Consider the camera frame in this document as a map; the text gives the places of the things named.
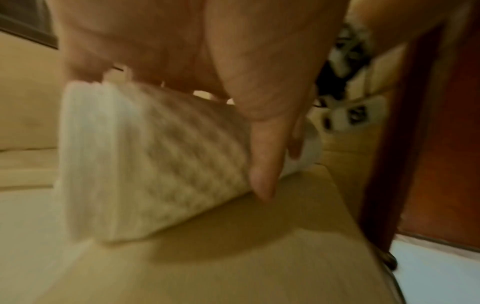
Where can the white waffle towel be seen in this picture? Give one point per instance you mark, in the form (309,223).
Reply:
(150,163)

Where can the person's right forearm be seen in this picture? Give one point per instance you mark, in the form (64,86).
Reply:
(393,20)

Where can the metal framed wall mirror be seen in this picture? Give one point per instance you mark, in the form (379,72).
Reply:
(22,23)

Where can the person's right hand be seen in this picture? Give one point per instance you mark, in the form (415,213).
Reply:
(298,139)

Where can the dark wooden door frame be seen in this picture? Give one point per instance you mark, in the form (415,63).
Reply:
(397,148)

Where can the person's left hand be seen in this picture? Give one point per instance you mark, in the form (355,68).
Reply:
(187,44)

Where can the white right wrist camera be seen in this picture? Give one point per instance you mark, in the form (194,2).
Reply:
(356,114)

